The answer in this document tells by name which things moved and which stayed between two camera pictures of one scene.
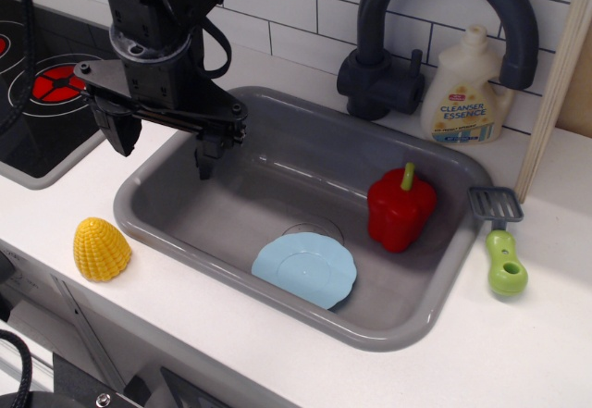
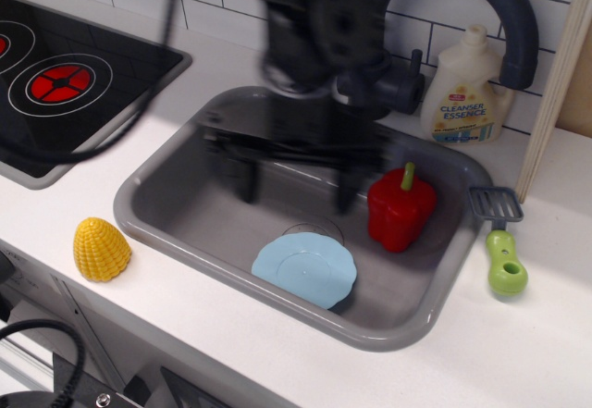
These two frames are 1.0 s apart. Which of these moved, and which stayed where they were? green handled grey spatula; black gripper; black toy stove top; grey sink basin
Moved: black gripper
Stayed: black toy stove top; grey sink basin; green handled grey spatula
